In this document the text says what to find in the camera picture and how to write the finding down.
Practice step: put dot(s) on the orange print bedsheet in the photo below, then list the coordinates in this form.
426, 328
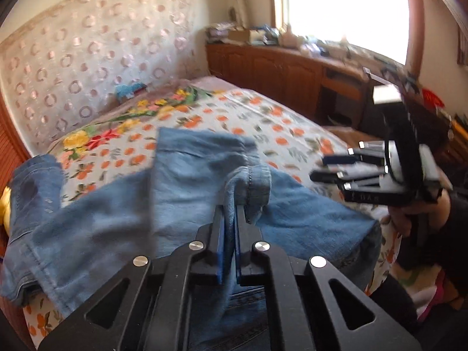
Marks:
263, 124

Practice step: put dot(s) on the stack of papers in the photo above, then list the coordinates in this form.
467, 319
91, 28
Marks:
221, 31

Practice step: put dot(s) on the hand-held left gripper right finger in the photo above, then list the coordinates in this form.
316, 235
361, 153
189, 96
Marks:
238, 252

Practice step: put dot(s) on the wooden headboard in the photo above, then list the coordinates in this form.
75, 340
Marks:
11, 146

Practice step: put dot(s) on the floral blanket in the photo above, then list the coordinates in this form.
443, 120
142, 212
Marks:
109, 131

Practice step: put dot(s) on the person's right hand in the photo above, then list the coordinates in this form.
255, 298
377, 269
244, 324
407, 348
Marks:
398, 219

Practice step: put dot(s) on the window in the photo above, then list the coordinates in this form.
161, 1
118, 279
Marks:
340, 11

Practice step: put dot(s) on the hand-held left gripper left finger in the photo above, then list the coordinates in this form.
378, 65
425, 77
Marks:
220, 248

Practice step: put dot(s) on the open cardboard box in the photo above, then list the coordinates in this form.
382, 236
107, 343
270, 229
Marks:
243, 36

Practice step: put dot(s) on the long wooden cabinet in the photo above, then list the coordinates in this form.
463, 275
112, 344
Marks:
274, 69

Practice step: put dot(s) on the yellow plush toy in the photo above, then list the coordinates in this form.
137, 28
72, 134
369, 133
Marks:
3, 204

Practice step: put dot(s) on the person's right forearm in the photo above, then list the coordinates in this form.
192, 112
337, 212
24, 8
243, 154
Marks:
453, 241

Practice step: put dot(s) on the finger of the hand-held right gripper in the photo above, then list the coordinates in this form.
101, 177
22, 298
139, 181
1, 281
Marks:
329, 176
338, 160

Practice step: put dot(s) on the circle patterned wall curtain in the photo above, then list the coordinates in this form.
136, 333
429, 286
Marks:
91, 44

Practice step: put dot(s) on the blue denim pants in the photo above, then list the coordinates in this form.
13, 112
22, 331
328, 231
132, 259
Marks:
190, 175
29, 197

